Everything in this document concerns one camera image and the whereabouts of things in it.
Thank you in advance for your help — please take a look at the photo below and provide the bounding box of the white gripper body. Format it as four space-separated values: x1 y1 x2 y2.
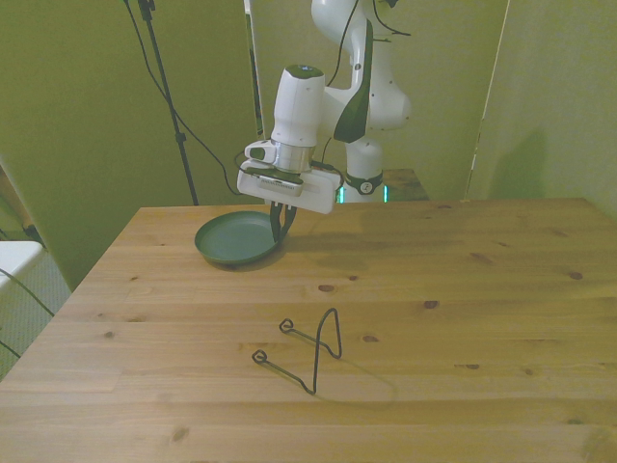
236 161 339 215

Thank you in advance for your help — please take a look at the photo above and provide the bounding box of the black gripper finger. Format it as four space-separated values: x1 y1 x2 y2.
269 202 285 243
281 204 297 240

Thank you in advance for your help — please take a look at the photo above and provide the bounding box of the dark green round plate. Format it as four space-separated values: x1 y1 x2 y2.
194 210 290 267

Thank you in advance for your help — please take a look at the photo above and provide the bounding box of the small wooden robot table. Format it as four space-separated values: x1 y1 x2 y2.
380 168 431 202

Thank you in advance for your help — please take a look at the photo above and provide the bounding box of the black tripod stand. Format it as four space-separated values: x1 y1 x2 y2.
137 0 201 206

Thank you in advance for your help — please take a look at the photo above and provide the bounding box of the white furniture piece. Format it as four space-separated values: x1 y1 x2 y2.
0 240 45 291

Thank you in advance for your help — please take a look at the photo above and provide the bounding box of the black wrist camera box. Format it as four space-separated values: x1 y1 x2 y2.
240 161 309 190

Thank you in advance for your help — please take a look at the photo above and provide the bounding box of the black wire plate stand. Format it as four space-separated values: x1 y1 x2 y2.
251 307 344 396

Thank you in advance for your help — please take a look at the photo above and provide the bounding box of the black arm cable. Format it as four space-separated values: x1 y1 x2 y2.
320 0 412 168

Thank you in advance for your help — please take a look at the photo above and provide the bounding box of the thin black cable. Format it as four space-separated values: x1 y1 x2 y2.
0 267 57 319

